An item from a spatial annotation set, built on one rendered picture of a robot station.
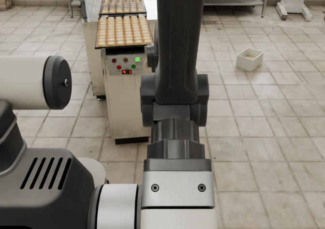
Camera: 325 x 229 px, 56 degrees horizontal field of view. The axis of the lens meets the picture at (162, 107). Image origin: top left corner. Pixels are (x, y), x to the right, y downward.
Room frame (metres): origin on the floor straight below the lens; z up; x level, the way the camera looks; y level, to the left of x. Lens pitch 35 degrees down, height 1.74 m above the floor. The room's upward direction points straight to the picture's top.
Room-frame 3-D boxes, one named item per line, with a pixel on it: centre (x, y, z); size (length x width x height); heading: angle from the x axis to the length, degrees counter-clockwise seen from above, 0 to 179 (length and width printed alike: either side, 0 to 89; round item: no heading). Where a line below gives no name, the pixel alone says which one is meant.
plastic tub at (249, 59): (3.42, -1.07, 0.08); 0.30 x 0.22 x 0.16; 140
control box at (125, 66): (1.92, 0.25, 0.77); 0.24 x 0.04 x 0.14; 97
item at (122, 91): (2.28, 0.30, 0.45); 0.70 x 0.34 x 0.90; 7
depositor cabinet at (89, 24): (3.25, 0.42, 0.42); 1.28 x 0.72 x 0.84; 7
